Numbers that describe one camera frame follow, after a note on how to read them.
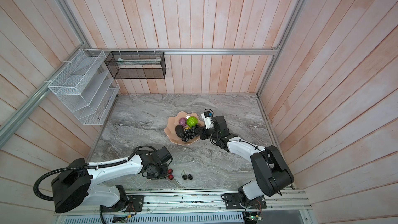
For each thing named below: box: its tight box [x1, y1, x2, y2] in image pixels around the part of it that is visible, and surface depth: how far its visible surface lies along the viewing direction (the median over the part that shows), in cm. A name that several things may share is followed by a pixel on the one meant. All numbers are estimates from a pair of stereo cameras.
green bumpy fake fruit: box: [186, 116, 199, 128], surface depth 97 cm
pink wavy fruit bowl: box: [163, 110, 205, 146], surface depth 99 cm
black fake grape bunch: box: [181, 126, 199, 143], surface depth 92 cm
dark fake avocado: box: [175, 124, 185, 139], surface depth 97 cm
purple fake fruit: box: [178, 117, 187, 127], surface depth 100 cm
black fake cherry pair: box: [181, 170, 194, 181], surface depth 82 cm
